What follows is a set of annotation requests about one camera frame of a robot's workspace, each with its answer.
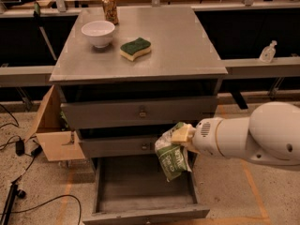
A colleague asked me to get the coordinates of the patterned drink can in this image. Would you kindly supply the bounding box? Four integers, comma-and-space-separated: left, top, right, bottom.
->
101, 0, 119, 24

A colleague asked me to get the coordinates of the bottom grey open drawer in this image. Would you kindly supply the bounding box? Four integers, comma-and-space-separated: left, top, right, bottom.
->
82, 155, 209, 225

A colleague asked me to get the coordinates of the black power adapter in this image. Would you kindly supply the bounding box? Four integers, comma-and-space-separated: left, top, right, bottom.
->
15, 140, 24, 156

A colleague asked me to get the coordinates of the green jalapeno chip bag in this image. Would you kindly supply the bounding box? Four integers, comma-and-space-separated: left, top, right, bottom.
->
155, 122, 191, 182

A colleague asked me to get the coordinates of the clear sanitizer bottle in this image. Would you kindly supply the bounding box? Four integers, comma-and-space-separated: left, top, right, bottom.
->
259, 40, 278, 63

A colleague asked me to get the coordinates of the grey metal drawer cabinet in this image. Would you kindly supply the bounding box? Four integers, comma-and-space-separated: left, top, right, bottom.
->
49, 6, 229, 173

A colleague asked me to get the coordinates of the black tripod leg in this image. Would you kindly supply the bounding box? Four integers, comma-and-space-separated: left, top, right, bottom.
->
0, 183, 26, 225

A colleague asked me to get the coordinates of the white ceramic bowl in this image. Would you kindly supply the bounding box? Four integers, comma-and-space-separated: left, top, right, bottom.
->
82, 21, 115, 48

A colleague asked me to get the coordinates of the middle grey drawer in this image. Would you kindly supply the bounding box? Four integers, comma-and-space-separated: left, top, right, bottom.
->
78, 128, 164, 158

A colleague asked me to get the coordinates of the black floor cable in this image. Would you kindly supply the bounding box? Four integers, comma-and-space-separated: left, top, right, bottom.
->
8, 193, 83, 225

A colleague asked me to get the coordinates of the top grey drawer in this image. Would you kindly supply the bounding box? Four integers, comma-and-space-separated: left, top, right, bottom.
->
61, 97, 218, 129

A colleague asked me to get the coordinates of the cardboard box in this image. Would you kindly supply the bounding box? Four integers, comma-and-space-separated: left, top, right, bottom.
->
24, 86, 85, 161

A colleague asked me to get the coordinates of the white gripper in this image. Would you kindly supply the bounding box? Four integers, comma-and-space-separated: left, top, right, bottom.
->
171, 117, 223, 157

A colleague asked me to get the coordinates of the green yellow sponge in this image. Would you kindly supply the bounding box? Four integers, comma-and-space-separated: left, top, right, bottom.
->
120, 37, 151, 61

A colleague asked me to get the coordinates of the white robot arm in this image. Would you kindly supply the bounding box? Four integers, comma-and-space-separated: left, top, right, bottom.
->
171, 102, 300, 167

